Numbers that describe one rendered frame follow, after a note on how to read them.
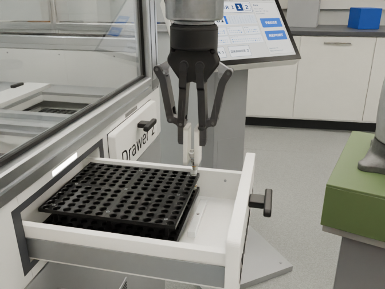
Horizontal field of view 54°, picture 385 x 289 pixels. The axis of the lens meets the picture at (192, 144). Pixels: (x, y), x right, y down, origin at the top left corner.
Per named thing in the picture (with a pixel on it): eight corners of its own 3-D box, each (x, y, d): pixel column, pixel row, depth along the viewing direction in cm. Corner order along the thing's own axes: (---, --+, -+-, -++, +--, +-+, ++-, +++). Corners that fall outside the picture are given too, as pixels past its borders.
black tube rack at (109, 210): (199, 202, 73) (199, 172, 70) (176, 262, 57) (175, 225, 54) (93, 190, 77) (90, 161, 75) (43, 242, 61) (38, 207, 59)
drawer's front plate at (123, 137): (157, 136, 111) (156, 100, 107) (118, 180, 85) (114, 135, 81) (152, 135, 111) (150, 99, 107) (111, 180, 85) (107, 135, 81)
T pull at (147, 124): (157, 122, 98) (157, 117, 97) (147, 132, 91) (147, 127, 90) (144, 121, 98) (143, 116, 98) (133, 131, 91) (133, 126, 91)
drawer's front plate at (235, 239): (252, 201, 76) (255, 151, 72) (236, 311, 50) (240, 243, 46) (243, 200, 77) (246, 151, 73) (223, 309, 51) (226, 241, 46)
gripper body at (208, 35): (224, 21, 61) (222, 78, 64) (173, 19, 62) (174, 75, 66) (217, 24, 54) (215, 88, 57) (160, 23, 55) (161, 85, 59)
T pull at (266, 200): (272, 195, 63) (272, 187, 63) (270, 219, 56) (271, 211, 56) (250, 192, 64) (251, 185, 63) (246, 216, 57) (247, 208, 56)
